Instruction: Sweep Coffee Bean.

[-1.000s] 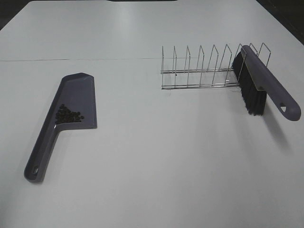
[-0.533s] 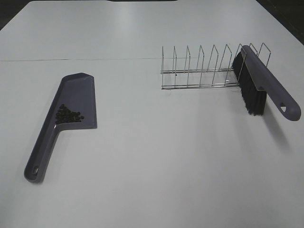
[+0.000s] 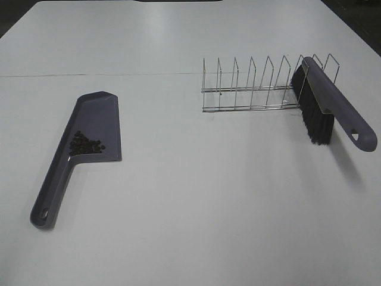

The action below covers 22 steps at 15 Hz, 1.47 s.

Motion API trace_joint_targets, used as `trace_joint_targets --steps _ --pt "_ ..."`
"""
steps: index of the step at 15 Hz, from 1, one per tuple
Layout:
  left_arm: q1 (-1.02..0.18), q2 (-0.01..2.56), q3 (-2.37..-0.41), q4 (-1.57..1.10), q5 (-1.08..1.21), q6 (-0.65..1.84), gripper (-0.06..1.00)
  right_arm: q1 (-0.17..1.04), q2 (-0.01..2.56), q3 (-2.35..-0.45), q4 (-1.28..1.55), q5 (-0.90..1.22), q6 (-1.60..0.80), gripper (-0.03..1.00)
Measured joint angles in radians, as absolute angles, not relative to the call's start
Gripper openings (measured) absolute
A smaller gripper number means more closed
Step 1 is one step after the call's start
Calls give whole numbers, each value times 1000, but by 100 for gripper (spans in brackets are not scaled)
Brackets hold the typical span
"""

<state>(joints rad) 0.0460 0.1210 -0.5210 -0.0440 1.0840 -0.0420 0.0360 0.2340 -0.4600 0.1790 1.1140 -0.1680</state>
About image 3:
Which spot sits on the purple plastic dustpan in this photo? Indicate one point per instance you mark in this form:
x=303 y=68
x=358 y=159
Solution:
x=91 y=135

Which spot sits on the pile of coffee beans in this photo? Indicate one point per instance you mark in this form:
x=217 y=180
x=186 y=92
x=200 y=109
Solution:
x=80 y=145

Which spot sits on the metal wire rack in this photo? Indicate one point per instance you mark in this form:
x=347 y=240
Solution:
x=258 y=86

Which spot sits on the purple brush with black bristles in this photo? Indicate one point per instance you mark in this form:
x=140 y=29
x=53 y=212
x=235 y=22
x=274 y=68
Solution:
x=322 y=103

